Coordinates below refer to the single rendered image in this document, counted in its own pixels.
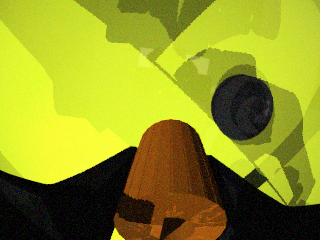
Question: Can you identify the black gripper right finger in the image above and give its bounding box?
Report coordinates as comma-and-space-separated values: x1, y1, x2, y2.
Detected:
207, 155, 320, 240

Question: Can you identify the orange tapered knob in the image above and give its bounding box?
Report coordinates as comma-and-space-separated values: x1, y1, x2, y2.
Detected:
113, 120, 228, 240

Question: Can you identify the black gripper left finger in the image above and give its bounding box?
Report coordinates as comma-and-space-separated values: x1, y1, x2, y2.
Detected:
0, 145, 137, 240

